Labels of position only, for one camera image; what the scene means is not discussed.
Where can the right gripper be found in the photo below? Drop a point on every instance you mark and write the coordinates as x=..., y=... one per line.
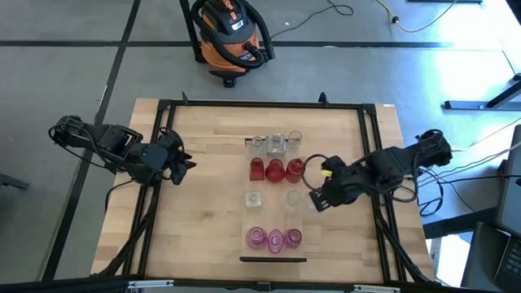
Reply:
x=344, y=181

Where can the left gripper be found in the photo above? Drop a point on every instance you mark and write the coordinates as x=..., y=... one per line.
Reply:
x=170, y=156

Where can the pink wide-mouth glass vase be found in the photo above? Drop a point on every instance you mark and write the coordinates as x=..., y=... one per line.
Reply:
x=293, y=238

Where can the red round glass vase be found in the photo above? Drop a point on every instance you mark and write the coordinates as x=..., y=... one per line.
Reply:
x=275, y=171

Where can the pink tall bottle vase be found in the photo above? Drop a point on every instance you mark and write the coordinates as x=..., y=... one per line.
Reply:
x=275, y=241

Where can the square cut-glass vase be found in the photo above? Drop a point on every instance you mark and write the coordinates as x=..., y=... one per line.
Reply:
x=253, y=200

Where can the ornate clear glass vase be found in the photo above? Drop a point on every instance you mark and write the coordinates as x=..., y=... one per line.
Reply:
x=275, y=146

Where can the red tapered glass vase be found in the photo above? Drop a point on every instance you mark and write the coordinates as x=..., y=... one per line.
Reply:
x=256, y=170

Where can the small clear glass vase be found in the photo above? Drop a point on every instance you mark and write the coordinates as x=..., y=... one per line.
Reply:
x=256, y=145

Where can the pink ribbed cylinder vase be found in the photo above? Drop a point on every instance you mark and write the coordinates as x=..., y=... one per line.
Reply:
x=256, y=238

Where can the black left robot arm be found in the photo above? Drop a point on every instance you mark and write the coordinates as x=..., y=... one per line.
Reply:
x=118, y=142

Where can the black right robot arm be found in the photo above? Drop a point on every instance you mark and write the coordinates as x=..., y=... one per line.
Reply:
x=390, y=164

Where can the black pole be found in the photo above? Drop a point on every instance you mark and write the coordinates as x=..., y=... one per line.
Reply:
x=197, y=55

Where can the orange black shop vacuum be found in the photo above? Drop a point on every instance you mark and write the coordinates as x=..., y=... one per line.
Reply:
x=215, y=57

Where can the dark grey desk foot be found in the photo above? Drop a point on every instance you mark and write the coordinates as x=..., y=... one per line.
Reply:
x=456, y=224

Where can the black desk foot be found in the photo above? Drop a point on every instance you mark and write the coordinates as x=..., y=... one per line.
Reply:
x=14, y=182
x=464, y=105

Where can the black keypad device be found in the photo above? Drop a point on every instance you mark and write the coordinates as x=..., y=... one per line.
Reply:
x=510, y=264

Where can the black aluminium table frame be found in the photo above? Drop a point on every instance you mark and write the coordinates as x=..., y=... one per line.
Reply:
x=264, y=104

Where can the silver beam bracket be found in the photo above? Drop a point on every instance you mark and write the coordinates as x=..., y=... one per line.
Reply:
x=376, y=289
x=150, y=284

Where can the black camera gantry beam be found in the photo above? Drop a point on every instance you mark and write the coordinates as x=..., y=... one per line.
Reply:
x=61, y=285

